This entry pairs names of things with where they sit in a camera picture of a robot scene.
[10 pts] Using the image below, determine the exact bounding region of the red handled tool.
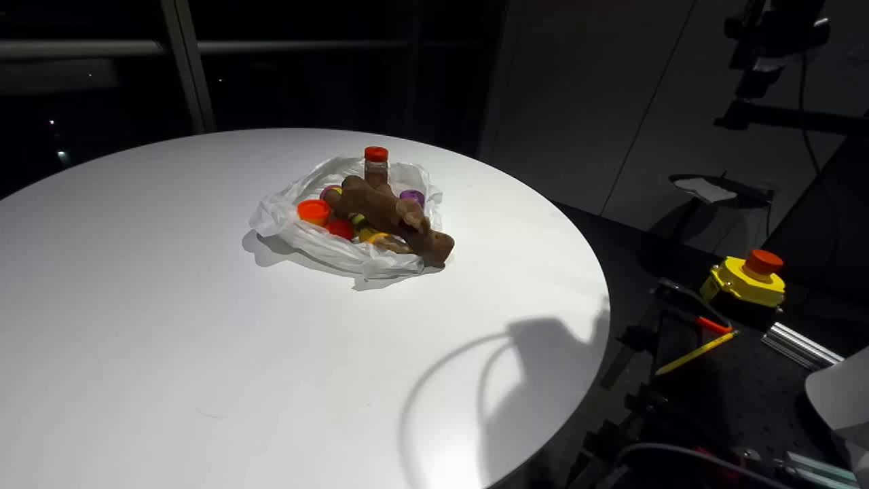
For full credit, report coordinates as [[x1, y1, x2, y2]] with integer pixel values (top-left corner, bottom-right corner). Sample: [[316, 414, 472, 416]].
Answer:
[[694, 312, 734, 341]]

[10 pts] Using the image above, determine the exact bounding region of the grey window rail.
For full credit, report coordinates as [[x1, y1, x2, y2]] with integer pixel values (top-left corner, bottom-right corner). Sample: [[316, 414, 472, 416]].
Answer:
[[0, 37, 418, 64]]

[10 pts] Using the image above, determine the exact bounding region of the grey window frame post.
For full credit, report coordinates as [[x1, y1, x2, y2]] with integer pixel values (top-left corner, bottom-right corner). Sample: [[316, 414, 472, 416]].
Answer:
[[160, 0, 218, 134]]

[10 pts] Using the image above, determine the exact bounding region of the black camera on stand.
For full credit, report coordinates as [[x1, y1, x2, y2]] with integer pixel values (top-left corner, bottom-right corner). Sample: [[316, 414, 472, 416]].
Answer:
[[722, 5, 835, 57]]

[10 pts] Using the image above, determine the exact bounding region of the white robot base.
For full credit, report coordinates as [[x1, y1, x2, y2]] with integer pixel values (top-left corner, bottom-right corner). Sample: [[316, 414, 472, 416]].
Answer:
[[805, 349, 869, 458]]

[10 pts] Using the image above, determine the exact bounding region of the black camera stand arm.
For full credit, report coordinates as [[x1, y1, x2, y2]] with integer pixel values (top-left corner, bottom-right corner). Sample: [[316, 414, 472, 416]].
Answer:
[[715, 50, 869, 139]]

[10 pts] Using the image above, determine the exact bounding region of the orange dough tub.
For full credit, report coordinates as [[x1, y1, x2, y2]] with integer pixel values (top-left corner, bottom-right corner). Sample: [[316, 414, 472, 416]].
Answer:
[[297, 197, 335, 228]]

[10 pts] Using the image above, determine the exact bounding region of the yellow emergency stop button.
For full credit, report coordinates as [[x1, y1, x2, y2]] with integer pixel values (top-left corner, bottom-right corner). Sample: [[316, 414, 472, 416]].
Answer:
[[698, 247, 791, 310]]

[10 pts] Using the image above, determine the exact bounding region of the yellow pencil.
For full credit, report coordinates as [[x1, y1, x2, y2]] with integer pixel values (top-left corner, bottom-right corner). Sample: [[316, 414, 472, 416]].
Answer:
[[653, 326, 742, 382]]

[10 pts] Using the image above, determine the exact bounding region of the grey floor cable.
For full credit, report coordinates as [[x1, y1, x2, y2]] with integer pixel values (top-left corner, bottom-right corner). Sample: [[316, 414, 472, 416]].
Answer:
[[615, 441, 798, 489]]

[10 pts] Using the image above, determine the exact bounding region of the spice jar with red lid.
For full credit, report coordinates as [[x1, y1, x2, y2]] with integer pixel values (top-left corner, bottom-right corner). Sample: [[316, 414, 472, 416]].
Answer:
[[361, 144, 392, 187]]

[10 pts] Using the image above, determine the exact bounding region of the white card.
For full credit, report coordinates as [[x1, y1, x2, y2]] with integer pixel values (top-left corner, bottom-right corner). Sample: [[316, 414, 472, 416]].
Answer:
[[675, 174, 742, 208]]

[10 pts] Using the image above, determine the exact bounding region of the white plastic bag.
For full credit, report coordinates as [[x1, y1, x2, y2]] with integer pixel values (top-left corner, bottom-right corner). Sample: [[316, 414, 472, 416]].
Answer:
[[250, 155, 456, 283]]

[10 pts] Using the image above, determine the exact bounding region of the brown plush toy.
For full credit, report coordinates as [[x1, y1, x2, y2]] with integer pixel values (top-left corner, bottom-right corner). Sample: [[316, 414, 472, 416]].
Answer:
[[320, 174, 456, 273]]

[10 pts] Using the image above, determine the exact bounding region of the aluminium profile bar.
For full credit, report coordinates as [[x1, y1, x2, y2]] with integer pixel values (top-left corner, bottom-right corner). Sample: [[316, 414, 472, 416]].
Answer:
[[764, 322, 846, 369]]

